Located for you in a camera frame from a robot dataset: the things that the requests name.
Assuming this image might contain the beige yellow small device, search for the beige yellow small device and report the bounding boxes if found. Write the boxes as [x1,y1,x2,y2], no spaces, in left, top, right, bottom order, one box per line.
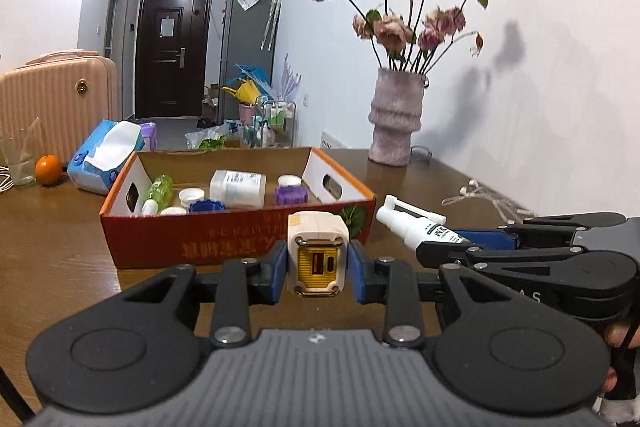
[286,211,349,297]

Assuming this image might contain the large white bottle cap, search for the large white bottle cap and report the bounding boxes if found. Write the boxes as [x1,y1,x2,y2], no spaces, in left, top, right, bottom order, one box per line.
[160,206,188,216]

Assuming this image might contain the green transparent tube bottle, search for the green transparent tube bottle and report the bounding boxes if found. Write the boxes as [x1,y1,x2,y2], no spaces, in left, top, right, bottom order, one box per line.
[141,174,174,216]

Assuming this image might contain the person right hand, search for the person right hand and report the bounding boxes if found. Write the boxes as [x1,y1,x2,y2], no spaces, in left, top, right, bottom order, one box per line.
[602,321,640,392]

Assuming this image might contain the red cardboard box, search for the red cardboard box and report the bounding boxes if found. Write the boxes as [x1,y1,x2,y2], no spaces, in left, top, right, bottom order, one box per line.
[100,147,376,269]

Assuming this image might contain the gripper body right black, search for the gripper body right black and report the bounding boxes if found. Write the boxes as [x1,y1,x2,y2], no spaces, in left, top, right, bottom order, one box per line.
[470,217,639,325]

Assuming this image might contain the blue bottle cap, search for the blue bottle cap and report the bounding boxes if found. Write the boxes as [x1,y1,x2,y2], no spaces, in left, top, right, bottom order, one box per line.
[189,199,226,213]

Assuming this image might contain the white pill bottle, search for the white pill bottle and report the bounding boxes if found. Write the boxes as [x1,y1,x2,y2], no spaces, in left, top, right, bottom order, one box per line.
[208,169,266,209]

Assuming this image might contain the purple bottle cap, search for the purple bottle cap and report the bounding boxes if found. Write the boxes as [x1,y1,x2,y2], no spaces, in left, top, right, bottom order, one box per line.
[274,185,308,206]

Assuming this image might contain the small white cap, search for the small white cap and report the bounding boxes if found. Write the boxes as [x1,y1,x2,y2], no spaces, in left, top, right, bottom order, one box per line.
[178,187,205,209]

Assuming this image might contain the pink textured vase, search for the pink textured vase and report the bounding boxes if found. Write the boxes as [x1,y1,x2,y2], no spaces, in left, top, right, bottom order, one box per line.
[369,68,428,167]

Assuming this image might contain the storage cart with bottles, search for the storage cart with bottles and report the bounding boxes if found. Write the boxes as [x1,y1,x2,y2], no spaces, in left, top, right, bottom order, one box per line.
[239,96,296,148]

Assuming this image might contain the purple small container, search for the purple small container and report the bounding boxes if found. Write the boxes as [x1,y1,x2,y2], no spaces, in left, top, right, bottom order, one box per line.
[140,121,157,150]

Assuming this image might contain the blue wet wipes pack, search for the blue wet wipes pack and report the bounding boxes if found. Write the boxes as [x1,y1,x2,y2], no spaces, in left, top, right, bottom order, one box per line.
[67,119,144,195]

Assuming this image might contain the yellow blue bags pile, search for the yellow blue bags pile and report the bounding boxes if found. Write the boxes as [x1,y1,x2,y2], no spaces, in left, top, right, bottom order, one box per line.
[221,64,276,105]

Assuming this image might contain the dried pink roses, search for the dried pink roses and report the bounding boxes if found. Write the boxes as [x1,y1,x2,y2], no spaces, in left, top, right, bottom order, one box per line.
[312,0,489,77]

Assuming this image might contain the orange fruit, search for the orange fruit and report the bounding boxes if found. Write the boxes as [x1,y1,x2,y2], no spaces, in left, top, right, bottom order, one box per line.
[35,154,64,186]

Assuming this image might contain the pink suitcase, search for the pink suitcase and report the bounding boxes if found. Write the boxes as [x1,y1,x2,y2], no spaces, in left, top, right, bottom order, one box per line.
[1,50,120,162]

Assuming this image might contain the grey refrigerator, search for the grey refrigerator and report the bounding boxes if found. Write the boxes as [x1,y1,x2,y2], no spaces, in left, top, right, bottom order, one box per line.
[218,0,274,124]

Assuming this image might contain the clear drinking glass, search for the clear drinking glass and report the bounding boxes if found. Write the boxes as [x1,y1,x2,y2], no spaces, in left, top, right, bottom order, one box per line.
[1,117,40,187]

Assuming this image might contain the dark brown door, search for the dark brown door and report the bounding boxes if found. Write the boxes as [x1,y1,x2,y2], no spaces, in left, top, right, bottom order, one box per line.
[134,0,212,119]

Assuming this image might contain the white earphones cable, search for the white earphones cable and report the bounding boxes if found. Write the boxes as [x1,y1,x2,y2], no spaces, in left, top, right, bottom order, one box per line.
[439,178,536,220]

